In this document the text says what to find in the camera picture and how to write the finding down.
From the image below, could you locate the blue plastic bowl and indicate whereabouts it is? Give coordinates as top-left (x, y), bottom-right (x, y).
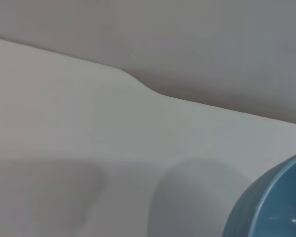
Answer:
top-left (222, 150), bottom-right (296, 237)

